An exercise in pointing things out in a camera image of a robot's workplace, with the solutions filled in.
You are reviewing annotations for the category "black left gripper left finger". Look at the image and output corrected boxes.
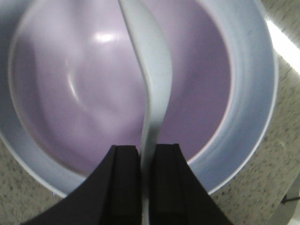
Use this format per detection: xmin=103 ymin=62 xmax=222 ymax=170
xmin=26 ymin=145 xmax=142 ymax=225

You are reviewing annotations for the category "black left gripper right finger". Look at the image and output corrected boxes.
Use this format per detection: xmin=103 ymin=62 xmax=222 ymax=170
xmin=150 ymin=144 xmax=232 ymax=225

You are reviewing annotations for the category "purple plastic bowl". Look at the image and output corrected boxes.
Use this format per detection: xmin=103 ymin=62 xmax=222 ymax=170
xmin=11 ymin=0 xmax=231 ymax=174

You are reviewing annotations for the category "light blue plastic spoon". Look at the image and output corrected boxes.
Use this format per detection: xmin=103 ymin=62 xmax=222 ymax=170
xmin=119 ymin=0 xmax=173 ymax=225

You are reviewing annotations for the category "light blue plastic plate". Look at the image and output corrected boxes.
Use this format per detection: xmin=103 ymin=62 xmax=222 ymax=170
xmin=0 ymin=0 xmax=278 ymax=197

